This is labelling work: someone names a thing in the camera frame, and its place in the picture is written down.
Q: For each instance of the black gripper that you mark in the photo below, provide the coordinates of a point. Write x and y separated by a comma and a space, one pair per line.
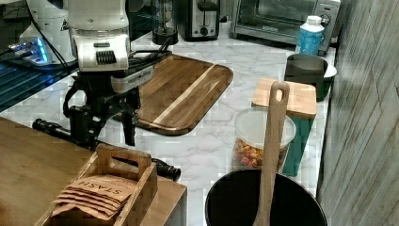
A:
102, 104

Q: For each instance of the black drawer handle bar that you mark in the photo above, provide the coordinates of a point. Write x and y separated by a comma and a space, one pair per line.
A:
55, 130

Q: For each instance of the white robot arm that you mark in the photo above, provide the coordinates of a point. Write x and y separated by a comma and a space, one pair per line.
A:
96, 34

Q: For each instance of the wooden tea bag caddy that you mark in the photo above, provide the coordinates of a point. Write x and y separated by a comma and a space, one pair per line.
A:
121, 162

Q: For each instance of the dark wooden cutting board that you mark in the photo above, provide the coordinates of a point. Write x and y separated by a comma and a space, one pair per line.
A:
180, 93

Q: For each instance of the brown Stash tea bags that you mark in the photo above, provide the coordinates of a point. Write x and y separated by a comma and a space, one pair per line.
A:
101, 196

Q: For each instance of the black coffee grinder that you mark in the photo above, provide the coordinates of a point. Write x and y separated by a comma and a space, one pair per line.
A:
164, 28

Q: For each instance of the black two-slot toaster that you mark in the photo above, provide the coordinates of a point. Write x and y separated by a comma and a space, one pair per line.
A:
197, 19

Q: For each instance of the clear jar of colourful cereal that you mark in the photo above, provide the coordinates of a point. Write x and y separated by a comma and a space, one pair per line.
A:
250, 125

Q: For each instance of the black utensil holder pot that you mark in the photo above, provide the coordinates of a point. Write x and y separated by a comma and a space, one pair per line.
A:
233, 201

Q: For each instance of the wooden spatula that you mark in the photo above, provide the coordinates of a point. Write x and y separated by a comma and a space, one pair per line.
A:
278, 100

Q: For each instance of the silver toaster oven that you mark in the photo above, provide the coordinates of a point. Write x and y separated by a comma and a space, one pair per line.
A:
279, 20

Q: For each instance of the dark green mug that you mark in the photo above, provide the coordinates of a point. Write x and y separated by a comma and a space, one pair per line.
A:
310, 70

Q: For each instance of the blue labelled white bottle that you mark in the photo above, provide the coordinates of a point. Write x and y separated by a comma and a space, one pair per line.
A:
310, 36

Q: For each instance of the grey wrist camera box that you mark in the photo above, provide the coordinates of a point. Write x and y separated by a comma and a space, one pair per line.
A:
121, 85

